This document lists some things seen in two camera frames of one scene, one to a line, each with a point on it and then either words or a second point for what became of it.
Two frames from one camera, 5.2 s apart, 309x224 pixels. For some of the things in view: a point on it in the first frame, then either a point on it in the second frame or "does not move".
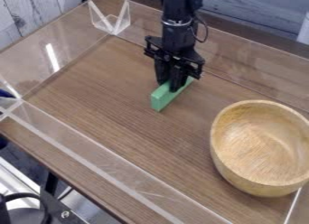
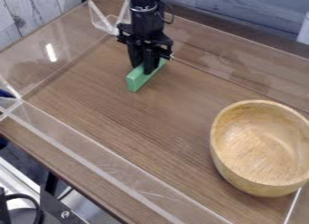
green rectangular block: (163, 96) -> (137, 77)
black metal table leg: (53, 183) does not move
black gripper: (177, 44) -> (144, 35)
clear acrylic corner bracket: (110, 23) does not move
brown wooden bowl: (260, 148) does not move
